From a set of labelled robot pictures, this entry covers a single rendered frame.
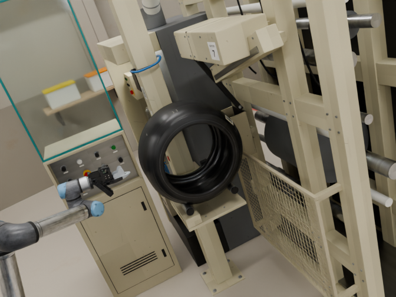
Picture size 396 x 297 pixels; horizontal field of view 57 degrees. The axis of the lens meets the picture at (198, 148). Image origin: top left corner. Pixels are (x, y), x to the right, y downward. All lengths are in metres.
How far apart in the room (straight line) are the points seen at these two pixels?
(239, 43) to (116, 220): 1.62
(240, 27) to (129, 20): 0.72
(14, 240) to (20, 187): 4.22
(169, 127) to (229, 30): 0.56
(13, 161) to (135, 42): 3.93
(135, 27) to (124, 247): 1.57
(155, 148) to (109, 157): 0.79
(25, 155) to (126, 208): 3.25
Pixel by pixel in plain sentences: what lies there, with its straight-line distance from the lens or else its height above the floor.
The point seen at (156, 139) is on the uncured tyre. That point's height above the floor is 1.36.
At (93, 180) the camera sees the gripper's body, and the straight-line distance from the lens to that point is 1.96.
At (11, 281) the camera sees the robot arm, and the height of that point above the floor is 1.10.
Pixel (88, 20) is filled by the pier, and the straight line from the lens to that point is 5.51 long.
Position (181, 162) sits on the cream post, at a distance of 2.32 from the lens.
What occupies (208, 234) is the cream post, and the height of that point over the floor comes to 0.44.
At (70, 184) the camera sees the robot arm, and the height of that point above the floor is 1.29.
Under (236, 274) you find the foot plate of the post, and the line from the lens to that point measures 2.90.
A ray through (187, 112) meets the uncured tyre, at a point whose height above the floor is 1.43.
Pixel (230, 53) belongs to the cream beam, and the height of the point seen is 1.68.
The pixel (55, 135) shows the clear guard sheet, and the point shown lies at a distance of 2.51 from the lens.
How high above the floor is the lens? 1.97
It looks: 23 degrees down
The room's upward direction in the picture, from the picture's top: 19 degrees counter-clockwise
